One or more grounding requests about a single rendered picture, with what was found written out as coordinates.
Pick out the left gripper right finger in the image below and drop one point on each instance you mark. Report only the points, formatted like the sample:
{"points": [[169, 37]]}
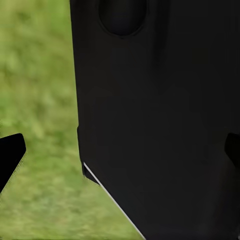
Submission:
{"points": [[232, 149]]}

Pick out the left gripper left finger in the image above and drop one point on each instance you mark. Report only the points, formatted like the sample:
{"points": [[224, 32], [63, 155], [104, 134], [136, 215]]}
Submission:
{"points": [[12, 150]]}

